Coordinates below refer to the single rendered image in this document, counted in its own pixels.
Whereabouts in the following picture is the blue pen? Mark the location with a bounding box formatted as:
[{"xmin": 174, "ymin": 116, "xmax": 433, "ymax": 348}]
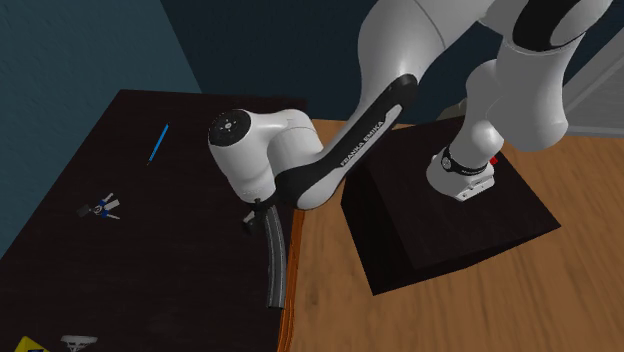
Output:
[{"xmin": 147, "ymin": 122, "xmax": 171, "ymax": 166}]

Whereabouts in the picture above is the bunch of keys, blue heads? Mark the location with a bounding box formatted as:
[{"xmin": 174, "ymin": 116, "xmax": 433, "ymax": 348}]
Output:
[{"xmin": 76, "ymin": 192, "xmax": 121, "ymax": 221}]

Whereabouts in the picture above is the long curved black strip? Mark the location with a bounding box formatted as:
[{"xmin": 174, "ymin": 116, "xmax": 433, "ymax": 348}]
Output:
[{"xmin": 263, "ymin": 204, "xmax": 289, "ymax": 310}]

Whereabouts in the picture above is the dark wooden table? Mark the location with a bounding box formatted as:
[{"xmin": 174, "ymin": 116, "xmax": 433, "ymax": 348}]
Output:
[{"xmin": 0, "ymin": 89, "xmax": 309, "ymax": 352}]

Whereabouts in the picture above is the yellow box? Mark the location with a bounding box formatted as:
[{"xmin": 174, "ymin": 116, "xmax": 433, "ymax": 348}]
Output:
[{"xmin": 12, "ymin": 335, "xmax": 50, "ymax": 352}]

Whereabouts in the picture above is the white round object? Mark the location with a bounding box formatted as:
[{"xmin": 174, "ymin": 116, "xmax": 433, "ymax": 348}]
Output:
[{"xmin": 60, "ymin": 334, "xmax": 99, "ymax": 352}]

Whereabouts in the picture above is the dark robot stand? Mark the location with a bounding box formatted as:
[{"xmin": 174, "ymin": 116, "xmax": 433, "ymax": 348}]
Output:
[{"xmin": 340, "ymin": 115, "xmax": 562, "ymax": 297}]

